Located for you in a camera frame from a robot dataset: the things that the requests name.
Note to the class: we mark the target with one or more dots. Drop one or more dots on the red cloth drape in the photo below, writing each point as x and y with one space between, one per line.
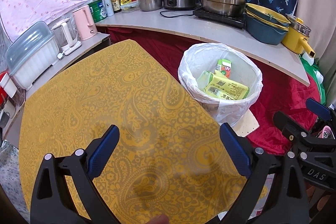
280 92

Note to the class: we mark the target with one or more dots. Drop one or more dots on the blue yellow stacked bowls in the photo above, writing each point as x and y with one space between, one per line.
265 25

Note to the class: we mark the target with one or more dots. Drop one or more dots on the white bottle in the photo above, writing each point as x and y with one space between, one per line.
109 8

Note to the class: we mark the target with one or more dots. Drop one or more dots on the pink electric kettle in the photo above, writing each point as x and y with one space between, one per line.
84 23

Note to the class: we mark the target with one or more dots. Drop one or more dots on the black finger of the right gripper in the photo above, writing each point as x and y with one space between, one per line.
316 156

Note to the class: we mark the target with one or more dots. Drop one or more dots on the small steel pot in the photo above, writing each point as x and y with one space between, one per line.
150 5

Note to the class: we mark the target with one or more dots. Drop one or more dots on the yellow handled pot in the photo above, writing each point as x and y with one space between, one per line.
296 39

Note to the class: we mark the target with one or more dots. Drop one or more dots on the white electric kettle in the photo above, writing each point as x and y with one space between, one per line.
66 36

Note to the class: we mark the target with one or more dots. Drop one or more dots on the green tea carton box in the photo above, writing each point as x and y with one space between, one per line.
224 67

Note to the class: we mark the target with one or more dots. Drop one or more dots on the person's right hand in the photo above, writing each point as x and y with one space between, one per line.
159 219

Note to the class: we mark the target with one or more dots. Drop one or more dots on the dark soy sauce bottle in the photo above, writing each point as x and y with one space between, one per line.
116 5

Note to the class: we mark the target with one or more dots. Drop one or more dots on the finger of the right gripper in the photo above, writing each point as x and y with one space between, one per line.
323 112

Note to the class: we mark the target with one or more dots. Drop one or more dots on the yellow green food bag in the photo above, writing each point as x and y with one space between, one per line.
219 86

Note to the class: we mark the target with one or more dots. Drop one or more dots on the green can container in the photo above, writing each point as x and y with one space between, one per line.
97 10

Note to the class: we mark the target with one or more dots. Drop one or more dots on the yellow patterned tablecloth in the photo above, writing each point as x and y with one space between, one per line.
169 159

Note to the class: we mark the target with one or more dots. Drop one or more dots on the white dish rack box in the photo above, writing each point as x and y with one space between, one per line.
31 54

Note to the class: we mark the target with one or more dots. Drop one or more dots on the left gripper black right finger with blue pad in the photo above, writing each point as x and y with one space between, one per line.
274 191

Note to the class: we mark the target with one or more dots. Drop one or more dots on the white trash bag bin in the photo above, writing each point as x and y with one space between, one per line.
204 57

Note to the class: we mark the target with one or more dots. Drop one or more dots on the black induction cooker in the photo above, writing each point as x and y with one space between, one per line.
238 22

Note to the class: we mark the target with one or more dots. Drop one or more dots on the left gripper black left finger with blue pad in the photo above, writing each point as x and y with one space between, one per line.
64 191

